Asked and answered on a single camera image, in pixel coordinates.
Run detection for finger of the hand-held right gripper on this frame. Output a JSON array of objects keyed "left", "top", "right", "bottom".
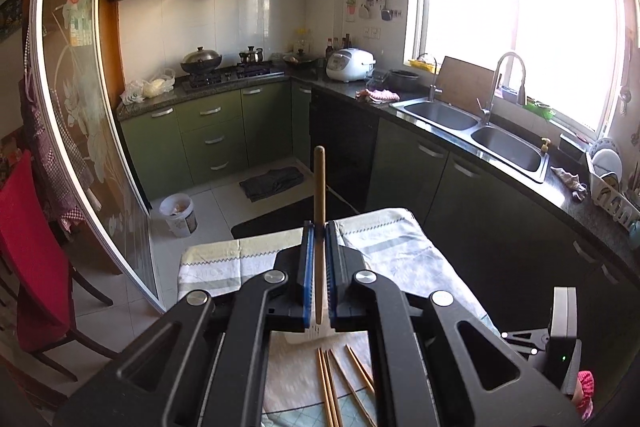
[{"left": 501, "top": 327, "right": 550, "bottom": 360}]

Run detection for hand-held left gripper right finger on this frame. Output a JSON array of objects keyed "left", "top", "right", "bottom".
[{"left": 325, "top": 220, "right": 585, "bottom": 427}]

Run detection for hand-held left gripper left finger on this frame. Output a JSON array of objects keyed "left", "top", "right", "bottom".
[{"left": 52, "top": 221, "right": 318, "bottom": 427}]

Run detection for wooden utensil handle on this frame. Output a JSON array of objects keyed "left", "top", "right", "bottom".
[{"left": 313, "top": 146, "right": 328, "bottom": 327}]

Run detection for wooden chopstick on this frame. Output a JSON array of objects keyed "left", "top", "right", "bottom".
[
  {"left": 316, "top": 348, "right": 335, "bottom": 427},
  {"left": 322, "top": 350, "right": 345, "bottom": 427},
  {"left": 345, "top": 345, "right": 377, "bottom": 394},
  {"left": 329, "top": 350, "right": 378, "bottom": 427}
]

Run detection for person's right forearm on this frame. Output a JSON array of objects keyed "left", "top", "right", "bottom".
[{"left": 572, "top": 370, "right": 597, "bottom": 424}]

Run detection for checked patterned tablecloth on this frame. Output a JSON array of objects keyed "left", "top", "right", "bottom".
[{"left": 177, "top": 207, "right": 503, "bottom": 427}]

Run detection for dark cloth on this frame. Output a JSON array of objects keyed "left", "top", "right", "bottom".
[{"left": 239, "top": 166, "right": 306, "bottom": 202}]

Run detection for white dish rack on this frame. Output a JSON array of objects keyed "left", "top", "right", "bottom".
[{"left": 586, "top": 139, "right": 640, "bottom": 233}]

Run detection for black built-in dishwasher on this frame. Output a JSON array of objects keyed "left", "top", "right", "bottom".
[{"left": 309, "top": 88, "right": 380, "bottom": 212}]

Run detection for white plastic bucket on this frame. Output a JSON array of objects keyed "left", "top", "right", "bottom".
[{"left": 159, "top": 194, "right": 199, "bottom": 239}]

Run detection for dark green base cabinets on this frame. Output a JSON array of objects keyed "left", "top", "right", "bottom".
[{"left": 367, "top": 117, "right": 640, "bottom": 333}]

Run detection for crumpled rag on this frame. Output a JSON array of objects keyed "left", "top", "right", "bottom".
[{"left": 550, "top": 167, "right": 589, "bottom": 202}]

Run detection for white plate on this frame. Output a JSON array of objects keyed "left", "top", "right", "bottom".
[{"left": 592, "top": 148, "right": 624, "bottom": 178}]

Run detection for black box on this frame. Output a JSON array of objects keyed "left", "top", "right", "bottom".
[{"left": 557, "top": 134, "right": 590, "bottom": 164}]

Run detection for steel double sink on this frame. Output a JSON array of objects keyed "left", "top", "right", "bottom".
[{"left": 390, "top": 99, "right": 552, "bottom": 184}]

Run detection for pink dish cloth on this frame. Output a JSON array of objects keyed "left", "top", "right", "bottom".
[{"left": 356, "top": 89, "right": 401, "bottom": 104}]

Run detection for dark granite countertop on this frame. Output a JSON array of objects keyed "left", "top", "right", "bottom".
[{"left": 116, "top": 74, "right": 640, "bottom": 253}]

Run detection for black cooking pot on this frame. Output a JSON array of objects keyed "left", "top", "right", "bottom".
[{"left": 387, "top": 69, "right": 421, "bottom": 90}]

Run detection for white rice cooker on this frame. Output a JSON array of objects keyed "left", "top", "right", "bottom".
[{"left": 326, "top": 48, "right": 376, "bottom": 84}]

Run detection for green plastic tray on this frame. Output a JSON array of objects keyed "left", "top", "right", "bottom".
[{"left": 522, "top": 102, "right": 554, "bottom": 120}]

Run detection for black gas stove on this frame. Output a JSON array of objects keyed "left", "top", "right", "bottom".
[{"left": 181, "top": 62, "right": 287, "bottom": 94}]

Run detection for pan with glass lid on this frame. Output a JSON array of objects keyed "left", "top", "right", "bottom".
[{"left": 282, "top": 49, "right": 319, "bottom": 69}]

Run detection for yellow basket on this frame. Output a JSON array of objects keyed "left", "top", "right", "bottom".
[{"left": 407, "top": 54, "right": 441, "bottom": 74}]

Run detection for wooden cutting board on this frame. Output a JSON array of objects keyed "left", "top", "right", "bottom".
[{"left": 440, "top": 56, "right": 497, "bottom": 116}]

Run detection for black wok with lid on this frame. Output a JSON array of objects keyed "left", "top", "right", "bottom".
[{"left": 180, "top": 47, "right": 224, "bottom": 76}]

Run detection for tall steel faucet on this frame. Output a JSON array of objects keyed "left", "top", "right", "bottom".
[{"left": 476, "top": 52, "right": 529, "bottom": 126}]

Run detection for white plastic bags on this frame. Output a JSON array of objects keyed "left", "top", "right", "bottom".
[{"left": 120, "top": 69, "right": 176, "bottom": 106}]

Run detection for flower print sliding glass door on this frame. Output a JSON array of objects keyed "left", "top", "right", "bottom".
[{"left": 22, "top": 0, "right": 167, "bottom": 314}]

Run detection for chair with red cover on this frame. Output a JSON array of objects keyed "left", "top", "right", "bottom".
[{"left": 0, "top": 149, "right": 110, "bottom": 384}]

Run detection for checked apron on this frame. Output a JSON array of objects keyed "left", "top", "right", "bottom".
[{"left": 20, "top": 79, "right": 97, "bottom": 234}]

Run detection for kitchen window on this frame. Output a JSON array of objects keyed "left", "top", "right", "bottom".
[{"left": 419, "top": 0, "right": 623, "bottom": 134}]

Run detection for dark wall poster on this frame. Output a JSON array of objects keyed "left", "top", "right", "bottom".
[{"left": 0, "top": 0, "right": 27, "bottom": 41}]

